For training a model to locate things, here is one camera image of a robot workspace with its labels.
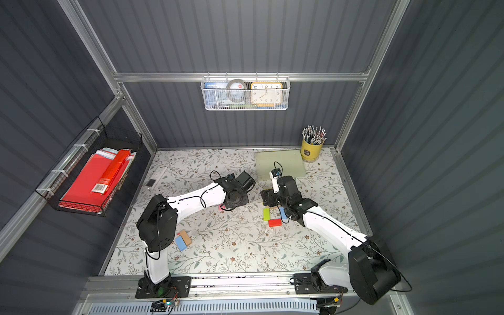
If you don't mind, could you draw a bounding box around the light blue block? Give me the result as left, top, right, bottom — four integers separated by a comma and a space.
279, 207, 287, 220

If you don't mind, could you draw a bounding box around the green block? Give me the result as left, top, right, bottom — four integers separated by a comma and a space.
262, 208, 270, 222

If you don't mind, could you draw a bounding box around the red block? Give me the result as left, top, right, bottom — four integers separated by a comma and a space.
268, 219, 283, 228

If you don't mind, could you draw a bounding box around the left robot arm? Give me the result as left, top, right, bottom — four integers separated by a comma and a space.
136, 171, 255, 285

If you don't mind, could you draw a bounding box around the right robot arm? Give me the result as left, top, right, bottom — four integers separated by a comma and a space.
261, 168, 402, 305

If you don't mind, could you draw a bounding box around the pale green workspace book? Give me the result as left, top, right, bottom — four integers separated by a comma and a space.
256, 150, 307, 181

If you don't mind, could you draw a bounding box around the yellow pen cup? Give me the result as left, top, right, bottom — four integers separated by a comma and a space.
301, 125, 327, 162

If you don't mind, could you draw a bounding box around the tan block front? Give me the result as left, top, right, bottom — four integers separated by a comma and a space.
179, 230, 192, 246

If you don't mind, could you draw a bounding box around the blue block front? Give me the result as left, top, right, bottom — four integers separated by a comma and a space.
175, 236, 187, 251

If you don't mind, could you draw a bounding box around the white remote control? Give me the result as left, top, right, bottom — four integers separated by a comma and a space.
145, 165, 167, 192

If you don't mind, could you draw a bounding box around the yellow square clock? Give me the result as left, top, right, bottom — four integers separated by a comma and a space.
250, 82, 283, 107

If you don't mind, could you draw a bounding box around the grey tape roll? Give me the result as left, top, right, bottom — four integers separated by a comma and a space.
225, 79, 248, 103

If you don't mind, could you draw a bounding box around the red long box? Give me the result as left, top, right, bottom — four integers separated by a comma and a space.
92, 149, 131, 194

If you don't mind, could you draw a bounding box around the green circuit board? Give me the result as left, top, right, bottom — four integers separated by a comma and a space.
150, 299, 180, 314

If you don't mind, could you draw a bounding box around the red folder stack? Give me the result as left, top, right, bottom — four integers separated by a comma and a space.
59, 148, 136, 215

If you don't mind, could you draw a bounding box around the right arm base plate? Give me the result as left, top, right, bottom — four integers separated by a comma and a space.
290, 273, 348, 295

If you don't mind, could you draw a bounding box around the white wire wall basket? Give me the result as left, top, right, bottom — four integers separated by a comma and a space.
200, 77, 291, 111

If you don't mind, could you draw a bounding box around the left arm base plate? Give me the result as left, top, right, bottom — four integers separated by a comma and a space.
135, 276, 192, 299

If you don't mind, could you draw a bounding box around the black wire side basket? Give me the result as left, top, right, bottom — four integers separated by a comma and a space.
35, 125, 143, 217

